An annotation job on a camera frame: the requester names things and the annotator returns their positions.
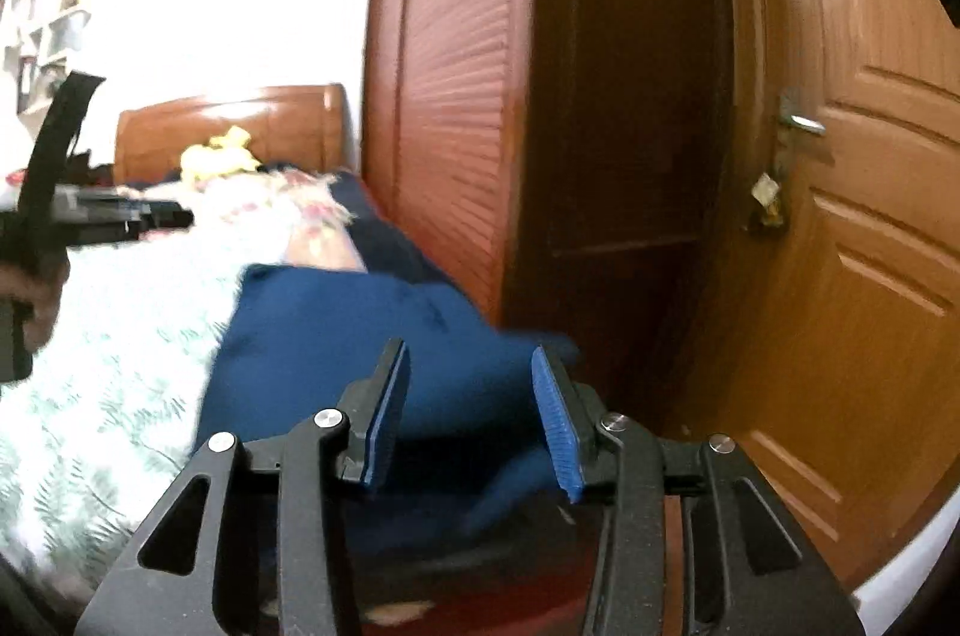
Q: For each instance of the wooden louvred wardrobe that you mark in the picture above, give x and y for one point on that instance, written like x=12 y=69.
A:
x=450 y=81

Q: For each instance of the person's left hand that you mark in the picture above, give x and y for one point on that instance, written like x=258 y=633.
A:
x=41 y=298

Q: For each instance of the wooden door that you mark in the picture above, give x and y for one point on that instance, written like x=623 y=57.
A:
x=862 y=306

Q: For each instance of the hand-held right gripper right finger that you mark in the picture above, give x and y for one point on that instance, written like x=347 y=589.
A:
x=559 y=433

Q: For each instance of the floral quilt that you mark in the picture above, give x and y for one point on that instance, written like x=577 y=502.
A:
x=315 y=223

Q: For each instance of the yellow plush toy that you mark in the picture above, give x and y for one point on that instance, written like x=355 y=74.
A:
x=217 y=156

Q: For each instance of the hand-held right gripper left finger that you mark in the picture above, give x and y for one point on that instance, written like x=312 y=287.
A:
x=386 y=426

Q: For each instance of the white wall shelf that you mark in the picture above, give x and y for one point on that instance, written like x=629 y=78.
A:
x=52 y=36

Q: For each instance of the leaf print bed sheet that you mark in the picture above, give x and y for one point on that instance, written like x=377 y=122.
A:
x=112 y=343

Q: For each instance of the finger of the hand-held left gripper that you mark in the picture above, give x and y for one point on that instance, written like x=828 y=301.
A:
x=105 y=233
x=142 y=208

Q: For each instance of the hanging key bunch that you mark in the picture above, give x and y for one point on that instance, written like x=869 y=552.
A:
x=766 y=201

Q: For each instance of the navy blue suit jacket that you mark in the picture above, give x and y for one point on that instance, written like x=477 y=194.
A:
x=337 y=321

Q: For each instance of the wooden bed headboard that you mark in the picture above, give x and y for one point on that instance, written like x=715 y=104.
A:
x=285 y=126

